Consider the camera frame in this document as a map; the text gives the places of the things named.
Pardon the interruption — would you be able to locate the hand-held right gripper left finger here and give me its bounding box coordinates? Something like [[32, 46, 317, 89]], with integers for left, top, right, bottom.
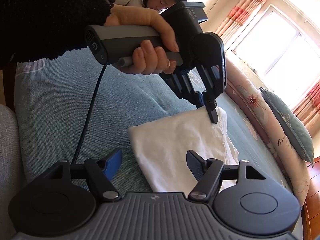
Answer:
[[47, 148, 123, 202]]

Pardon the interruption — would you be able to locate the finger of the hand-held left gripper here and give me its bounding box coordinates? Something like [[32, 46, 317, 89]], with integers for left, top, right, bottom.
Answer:
[[199, 64, 225, 124], [191, 90, 204, 109]]

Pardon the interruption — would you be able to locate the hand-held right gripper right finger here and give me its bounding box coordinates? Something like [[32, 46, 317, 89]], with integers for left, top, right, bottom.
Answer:
[[186, 150, 267, 202]]

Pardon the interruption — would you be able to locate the white printed long-sleeve shirt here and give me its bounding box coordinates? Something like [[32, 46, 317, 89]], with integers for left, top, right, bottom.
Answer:
[[127, 106, 240, 196]]

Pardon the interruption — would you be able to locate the person's left forearm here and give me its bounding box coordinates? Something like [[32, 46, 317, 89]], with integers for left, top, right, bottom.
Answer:
[[0, 0, 116, 70]]

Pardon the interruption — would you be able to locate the person's left hand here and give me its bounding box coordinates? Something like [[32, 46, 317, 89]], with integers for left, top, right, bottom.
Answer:
[[104, 4, 180, 76]]

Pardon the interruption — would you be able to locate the pink floral folded quilt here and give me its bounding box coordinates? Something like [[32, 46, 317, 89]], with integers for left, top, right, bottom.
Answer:
[[224, 57, 311, 207]]

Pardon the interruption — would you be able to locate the blue floral bed sheet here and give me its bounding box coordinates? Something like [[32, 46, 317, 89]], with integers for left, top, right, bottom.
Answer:
[[14, 42, 293, 200]]

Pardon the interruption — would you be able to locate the teal floral pillow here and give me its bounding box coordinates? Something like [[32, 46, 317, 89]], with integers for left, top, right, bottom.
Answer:
[[259, 87, 314, 168]]

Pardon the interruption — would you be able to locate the window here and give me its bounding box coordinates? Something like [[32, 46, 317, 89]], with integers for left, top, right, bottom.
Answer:
[[231, 5, 320, 111]]

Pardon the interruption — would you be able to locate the grey cloth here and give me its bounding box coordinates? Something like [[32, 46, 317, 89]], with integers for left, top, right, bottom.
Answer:
[[0, 104, 28, 240]]

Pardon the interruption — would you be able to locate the wooden headboard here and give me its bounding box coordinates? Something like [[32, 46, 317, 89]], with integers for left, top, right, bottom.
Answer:
[[301, 155, 320, 240]]

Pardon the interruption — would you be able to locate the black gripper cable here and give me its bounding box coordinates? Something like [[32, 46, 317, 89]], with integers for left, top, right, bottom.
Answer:
[[71, 64, 107, 166]]

